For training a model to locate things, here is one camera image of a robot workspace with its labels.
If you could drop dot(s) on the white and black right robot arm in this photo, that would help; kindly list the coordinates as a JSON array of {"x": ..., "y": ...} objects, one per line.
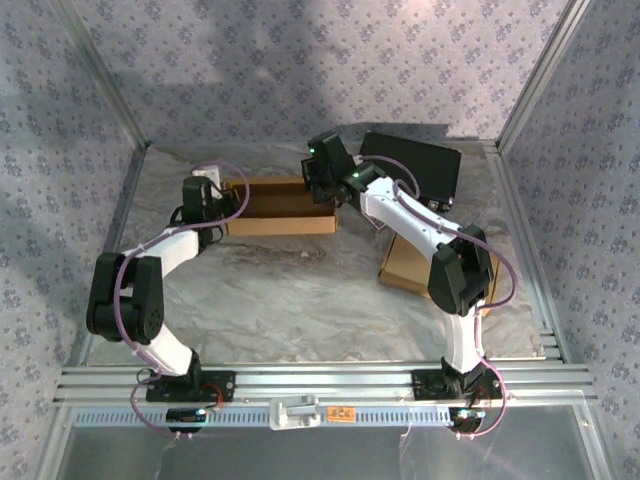
[{"x": 400, "y": 215}]

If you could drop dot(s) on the controller circuit board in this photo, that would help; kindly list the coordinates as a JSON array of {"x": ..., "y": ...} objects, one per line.
[
  {"x": 467, "y": 422},
  {"x": 187, "y": 415}
]

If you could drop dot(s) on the white plastic clamp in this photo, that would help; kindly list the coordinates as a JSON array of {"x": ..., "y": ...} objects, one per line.
[{"x": 295, "y": 412}]

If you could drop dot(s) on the left controller circuit board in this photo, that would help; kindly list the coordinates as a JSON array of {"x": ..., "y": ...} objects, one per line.
[{"x": 187, "y": 415}]

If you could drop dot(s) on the right controller circuit board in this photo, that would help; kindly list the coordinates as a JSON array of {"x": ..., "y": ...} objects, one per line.
[{"x": 467, "y": 422}]

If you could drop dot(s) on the aluminium frame post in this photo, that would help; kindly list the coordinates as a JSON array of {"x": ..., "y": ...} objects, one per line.
[
  {"x": 99, "y": 65},
  {"x": 546, "y": 65}
]

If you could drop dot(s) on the orange label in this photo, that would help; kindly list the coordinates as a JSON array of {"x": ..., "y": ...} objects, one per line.
[{"x": 341, "y": 413}]

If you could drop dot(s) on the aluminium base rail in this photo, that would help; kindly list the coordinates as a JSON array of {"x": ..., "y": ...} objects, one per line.
[{"x": 325, "y": 380}]

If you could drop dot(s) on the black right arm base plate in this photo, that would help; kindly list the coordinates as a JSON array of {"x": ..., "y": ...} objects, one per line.
[{"x": 425, "y": 385}]

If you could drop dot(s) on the brown cardboard mailer box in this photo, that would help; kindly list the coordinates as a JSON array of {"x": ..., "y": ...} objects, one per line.
[
  {"x": 280, "y": 225},
  {"x": 405, "y": 270}
]

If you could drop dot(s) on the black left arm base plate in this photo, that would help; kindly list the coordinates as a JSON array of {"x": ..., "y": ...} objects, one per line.
[{"x": 222, "y": 385}]

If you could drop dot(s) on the grey metal panel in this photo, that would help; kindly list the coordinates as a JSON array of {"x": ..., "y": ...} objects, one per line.
[{"x": 320, "y": 455}]

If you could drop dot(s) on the aluminium side rail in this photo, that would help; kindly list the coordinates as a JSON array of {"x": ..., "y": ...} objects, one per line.
[
  {"x": 124, "y": 210},
  {"x": 515, "y": 210}
]

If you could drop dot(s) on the small patterned card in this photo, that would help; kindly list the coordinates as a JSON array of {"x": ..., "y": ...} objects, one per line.
[{"x": 379, "y": 225}]

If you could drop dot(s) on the marble pattern table cover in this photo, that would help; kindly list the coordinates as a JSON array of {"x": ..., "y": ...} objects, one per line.
[{"x": 300, "y": 320}]

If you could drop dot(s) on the black hard case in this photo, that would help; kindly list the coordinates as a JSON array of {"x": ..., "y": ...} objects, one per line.
[{"x": 435, "y": 160}]

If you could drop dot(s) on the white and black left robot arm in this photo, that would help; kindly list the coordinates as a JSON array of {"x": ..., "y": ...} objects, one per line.
[{"x": 165, "y": 250}]

